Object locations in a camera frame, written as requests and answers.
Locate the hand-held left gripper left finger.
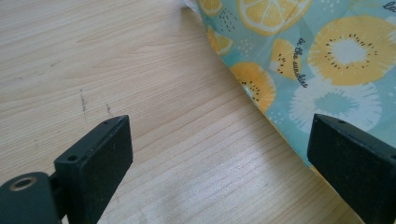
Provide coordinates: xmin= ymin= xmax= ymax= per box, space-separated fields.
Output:
xmin=53 ymin=114 xmax=134 ymax=224

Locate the fruit print drawstring bag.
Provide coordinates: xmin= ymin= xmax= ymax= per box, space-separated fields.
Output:
xmin=181 ymin=0 xmax=396 ymax=188

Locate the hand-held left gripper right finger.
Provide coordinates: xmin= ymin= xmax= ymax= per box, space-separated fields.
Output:
xmin=306 ymin=113 xmax=396 ymax=224

